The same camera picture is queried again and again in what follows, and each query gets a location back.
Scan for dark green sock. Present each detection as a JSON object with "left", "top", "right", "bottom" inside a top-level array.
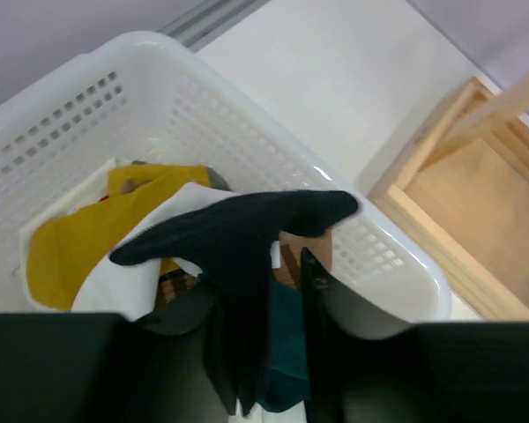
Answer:
[{"left": 258, "top": 281, "right": 310, "bottom": 413}]

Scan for plain black sock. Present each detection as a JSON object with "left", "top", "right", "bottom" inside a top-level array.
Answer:
[{"left": 109, "top": 190, "right": 361, "bottom": 413}]

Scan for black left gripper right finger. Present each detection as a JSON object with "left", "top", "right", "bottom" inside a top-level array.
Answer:
[{"left": 301, "top": 249, "right": 529, "bottom": 422}]

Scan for brown striped sock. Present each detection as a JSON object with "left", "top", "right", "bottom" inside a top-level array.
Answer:
[{"left": 154, "top": 230, "right": 333, "bottom": 308}]

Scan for wooden clothes rack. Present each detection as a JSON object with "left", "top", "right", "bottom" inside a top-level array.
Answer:
[{"left": 369, "top": 74, "right": 529, "bottom": 321}]

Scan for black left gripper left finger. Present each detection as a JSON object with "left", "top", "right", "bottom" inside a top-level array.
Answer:
[{"left": 0, "top": 286, "right": 230, "bottom": 423}]

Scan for yellow sock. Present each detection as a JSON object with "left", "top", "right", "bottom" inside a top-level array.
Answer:
[{"left": 26, "top": 163, "right": 219, "bottom": 311}]

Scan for white plastic basket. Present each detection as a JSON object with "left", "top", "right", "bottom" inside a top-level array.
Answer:
[{"left": 0, "top": 30, "right": 451, "bottom": 340}]

